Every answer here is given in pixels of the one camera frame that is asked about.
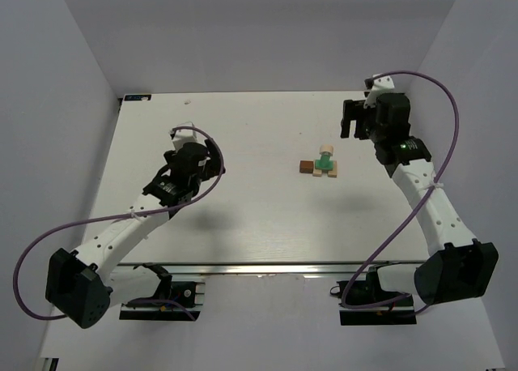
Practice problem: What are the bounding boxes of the green rectangular block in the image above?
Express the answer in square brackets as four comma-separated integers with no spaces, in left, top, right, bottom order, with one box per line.
[313,160,334,173]

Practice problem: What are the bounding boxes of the brown notched block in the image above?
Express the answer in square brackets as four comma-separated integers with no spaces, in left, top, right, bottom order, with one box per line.
[299,160,314,174]

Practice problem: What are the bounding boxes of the beige arch block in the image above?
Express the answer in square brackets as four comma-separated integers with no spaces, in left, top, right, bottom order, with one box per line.
[319,144,333,156]

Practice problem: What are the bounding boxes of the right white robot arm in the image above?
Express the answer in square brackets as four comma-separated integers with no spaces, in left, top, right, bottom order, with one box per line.
[341,93,499,305]

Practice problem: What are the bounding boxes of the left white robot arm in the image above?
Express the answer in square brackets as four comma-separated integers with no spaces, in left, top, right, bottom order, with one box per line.
[45,139,224,329]

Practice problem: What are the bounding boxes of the left blue corner label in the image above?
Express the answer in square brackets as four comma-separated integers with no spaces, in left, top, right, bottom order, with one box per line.
[123,94,152,102]

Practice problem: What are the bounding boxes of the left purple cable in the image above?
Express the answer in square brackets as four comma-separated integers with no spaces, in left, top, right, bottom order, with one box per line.
[12,126,226,322]

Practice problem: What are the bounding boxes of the purple cable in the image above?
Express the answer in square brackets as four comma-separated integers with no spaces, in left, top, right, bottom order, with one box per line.
[339,70,461,318]
[12,126,226,322]

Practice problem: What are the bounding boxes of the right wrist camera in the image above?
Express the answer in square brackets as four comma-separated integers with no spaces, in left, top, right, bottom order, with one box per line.
[363,75,395,109]

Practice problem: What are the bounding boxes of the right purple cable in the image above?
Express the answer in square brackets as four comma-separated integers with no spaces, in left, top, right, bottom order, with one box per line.
[339,70,461,318]

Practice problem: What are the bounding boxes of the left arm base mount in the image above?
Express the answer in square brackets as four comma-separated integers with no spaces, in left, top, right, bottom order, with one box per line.
[119,263,206,322]

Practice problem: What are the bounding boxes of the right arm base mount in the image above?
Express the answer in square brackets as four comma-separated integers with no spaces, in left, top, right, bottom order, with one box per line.
[329,280,417,326]

